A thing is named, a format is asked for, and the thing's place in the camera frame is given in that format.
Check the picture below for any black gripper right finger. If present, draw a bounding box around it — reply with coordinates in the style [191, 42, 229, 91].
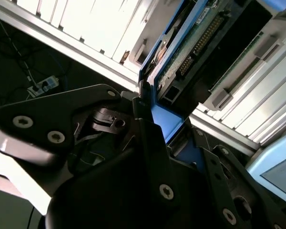
[191, 127, 286, 229]

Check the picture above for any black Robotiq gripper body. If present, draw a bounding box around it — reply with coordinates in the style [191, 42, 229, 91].
[45, 104, 221, 229]

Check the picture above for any hard disk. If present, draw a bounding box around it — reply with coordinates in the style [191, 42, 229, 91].
[138, 0, 275, 165]

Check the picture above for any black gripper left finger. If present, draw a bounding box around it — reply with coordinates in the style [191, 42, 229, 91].
[0, 80, 183, 207]

